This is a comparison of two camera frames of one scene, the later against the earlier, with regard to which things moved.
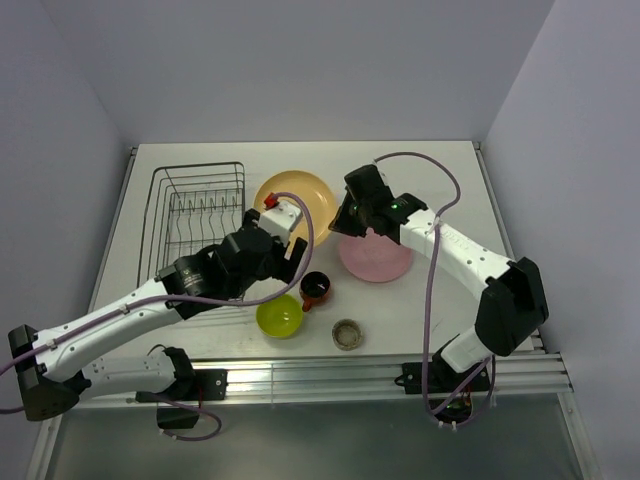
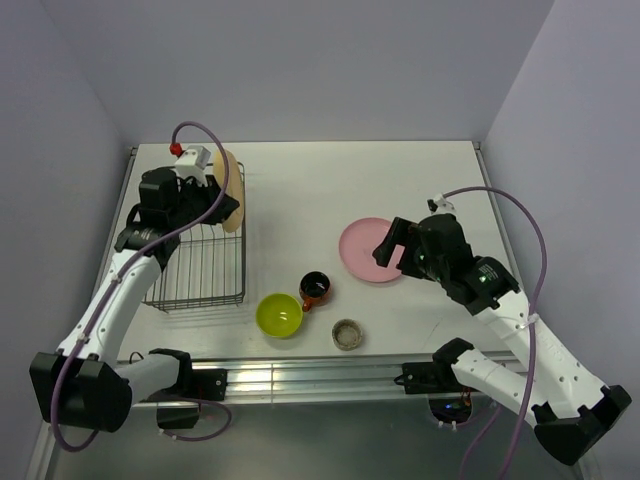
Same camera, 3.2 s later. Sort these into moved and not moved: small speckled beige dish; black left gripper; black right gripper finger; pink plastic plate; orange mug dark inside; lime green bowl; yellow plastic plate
Moved: yellow plastic plate; black right gripper finger; black left gripper
Not moved: small speckled beige dish; lime green bowl; orange mug dark inside; pink plastic plate
